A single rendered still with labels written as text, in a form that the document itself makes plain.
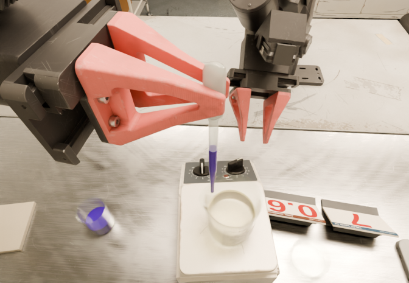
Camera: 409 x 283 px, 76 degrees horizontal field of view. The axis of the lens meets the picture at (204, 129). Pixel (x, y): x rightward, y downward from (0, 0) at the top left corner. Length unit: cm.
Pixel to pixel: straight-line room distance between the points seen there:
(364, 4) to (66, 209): 289
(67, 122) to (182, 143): 38
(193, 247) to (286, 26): 29
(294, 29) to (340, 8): 265
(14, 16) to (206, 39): 68
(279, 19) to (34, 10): 24
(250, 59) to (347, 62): 47
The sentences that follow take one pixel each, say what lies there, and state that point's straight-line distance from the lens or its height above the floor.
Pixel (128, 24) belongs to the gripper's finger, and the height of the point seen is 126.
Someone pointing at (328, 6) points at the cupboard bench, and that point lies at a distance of 293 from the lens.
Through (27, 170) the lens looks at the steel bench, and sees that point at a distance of 62.
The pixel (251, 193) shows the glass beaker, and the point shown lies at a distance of 32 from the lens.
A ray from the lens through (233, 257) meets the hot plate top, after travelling 36.
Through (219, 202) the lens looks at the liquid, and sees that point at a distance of 33.
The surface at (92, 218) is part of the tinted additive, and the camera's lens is 48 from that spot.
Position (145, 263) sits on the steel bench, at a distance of 46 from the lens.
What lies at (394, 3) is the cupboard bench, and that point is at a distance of 315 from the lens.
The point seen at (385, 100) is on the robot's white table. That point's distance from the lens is 75.
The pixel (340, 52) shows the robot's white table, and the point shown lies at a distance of 86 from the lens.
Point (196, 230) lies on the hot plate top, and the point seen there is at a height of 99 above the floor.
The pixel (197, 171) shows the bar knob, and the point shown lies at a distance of 44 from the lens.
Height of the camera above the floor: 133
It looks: 50 degrees down
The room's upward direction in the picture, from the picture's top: 2 degrees counter-clockwise
